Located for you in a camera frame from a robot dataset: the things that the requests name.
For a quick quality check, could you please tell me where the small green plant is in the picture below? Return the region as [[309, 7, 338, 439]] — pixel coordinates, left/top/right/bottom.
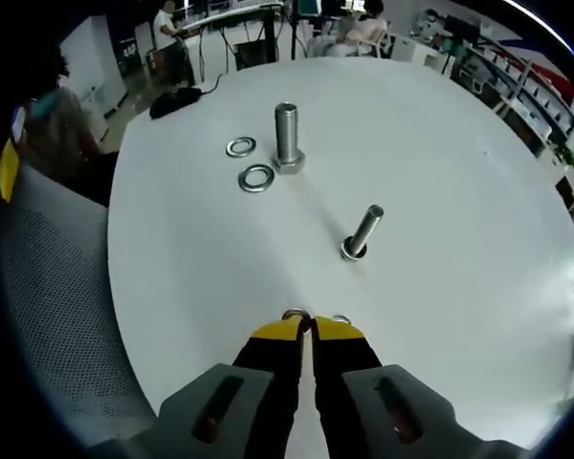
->
[[552, 138, 574, 166]]

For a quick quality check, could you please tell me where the white storage shelving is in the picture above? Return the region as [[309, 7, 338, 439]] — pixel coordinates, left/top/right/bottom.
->
[[452, 28, 574, 160]]

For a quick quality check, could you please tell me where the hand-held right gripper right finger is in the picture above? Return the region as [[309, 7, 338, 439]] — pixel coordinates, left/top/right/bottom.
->
[[310, 316, 532, 459]]

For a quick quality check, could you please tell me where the grey mesh office chair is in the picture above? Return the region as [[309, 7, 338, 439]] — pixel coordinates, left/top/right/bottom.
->
[[0, 162, 160, 451]]

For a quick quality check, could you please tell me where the large steel washer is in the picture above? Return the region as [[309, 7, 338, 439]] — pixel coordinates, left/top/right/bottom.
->
[[237, 164, 275, 194], [225, 136, 258, 159]]

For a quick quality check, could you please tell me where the black device cable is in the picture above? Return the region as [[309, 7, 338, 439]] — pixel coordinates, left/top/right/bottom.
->
[[198, 70, 222, 97]]

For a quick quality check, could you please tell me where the grey tilted standing desk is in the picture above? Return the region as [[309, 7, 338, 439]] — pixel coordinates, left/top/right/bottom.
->
[[181, 1, 286, 31]]

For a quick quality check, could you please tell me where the black rounded device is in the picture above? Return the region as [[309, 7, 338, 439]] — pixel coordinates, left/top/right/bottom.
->
[[148, 87, 203, 120]]

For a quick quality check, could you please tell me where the black screen on stand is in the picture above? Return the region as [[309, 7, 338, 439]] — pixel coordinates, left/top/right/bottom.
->
[[443, 13, 480, 45]]

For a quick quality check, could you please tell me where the thick threaded stud bolt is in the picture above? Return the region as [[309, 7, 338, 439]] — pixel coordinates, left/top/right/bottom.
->
[[270, 101, 310, 176]]

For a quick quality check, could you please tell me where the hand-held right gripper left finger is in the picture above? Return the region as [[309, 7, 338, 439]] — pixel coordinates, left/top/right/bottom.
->
[[88, 317, 313, 459]]

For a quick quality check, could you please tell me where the person's torso and head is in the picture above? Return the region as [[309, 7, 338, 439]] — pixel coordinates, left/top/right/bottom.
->
[[9, 45, 121, 208]]

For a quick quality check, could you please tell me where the thin threaded stud bolt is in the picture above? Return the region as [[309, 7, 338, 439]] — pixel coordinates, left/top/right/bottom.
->
[[348, 204, 386, 254]]

